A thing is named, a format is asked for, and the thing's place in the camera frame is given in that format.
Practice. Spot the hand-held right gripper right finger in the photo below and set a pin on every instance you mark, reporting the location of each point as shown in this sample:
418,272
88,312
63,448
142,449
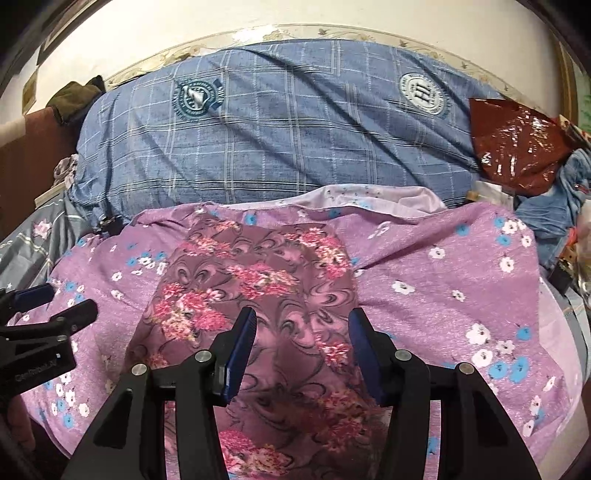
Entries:
367,355

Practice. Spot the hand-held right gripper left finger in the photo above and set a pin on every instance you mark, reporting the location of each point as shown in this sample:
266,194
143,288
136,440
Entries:
238,355

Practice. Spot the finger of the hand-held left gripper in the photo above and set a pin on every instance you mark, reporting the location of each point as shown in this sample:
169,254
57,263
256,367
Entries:
32,295
64,318

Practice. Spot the maroon floral shirt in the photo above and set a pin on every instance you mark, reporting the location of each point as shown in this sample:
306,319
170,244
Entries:
277,277

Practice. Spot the blue denim clothes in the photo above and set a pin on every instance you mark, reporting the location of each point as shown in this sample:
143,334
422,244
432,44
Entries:
554,203

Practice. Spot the person's left hand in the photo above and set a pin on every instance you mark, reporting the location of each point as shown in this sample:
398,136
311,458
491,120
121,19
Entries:
16,427

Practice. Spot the grey star-print bedsheet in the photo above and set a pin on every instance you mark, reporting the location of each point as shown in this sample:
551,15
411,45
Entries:
27,244

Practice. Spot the purple floral blanket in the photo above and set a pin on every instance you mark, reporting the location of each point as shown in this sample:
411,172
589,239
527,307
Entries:
438,300

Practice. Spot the white flat stick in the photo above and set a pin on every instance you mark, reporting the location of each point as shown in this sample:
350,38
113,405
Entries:
48,194

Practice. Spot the grey crumpled cloth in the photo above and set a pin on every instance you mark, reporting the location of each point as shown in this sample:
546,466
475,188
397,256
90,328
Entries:
64,170

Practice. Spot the brown headboard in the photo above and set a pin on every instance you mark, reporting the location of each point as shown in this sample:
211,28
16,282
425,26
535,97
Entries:
41,138

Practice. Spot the olive green cloth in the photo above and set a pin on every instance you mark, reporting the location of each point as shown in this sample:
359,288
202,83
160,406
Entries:
74,101

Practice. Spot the white paper packet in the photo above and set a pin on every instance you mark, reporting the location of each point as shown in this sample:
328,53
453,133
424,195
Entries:
494,194

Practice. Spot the blue plaid pillow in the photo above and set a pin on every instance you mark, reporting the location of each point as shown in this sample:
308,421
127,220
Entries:
300,138

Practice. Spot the red plastic bag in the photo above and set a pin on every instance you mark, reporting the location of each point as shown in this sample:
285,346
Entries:
512,134

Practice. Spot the small wall paper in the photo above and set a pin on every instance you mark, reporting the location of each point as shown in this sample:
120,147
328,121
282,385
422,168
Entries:
30,92

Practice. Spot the floral wall border strip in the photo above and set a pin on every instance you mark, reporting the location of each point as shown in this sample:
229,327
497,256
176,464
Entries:
286,34

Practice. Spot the golden mirror frame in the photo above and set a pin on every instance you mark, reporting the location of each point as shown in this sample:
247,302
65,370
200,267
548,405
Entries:
567,78

